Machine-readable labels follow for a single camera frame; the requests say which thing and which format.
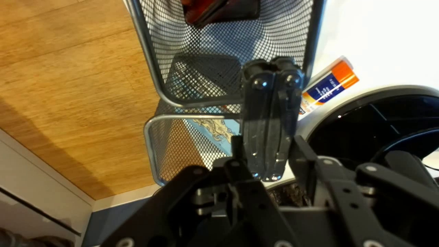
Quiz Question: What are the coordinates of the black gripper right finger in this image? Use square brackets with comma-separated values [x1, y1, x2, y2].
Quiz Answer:
[291, 135, 439, 247]

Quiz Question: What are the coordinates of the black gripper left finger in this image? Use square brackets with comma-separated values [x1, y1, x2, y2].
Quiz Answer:
[102, 135, 268, 247]

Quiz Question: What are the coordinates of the dark metal folding multi-tool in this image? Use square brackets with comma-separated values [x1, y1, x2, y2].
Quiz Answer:
[241, 55, 306, 183]

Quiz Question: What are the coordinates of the blue map printed card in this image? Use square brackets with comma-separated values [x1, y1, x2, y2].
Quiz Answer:
[184, 117, 245, 168]

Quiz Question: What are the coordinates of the orange blue white box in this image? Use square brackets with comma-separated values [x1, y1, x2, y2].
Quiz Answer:
[298, 56, 361, 117]

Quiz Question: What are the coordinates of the small red object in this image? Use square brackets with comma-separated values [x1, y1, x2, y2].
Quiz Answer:
[180, 0, 231, 29]

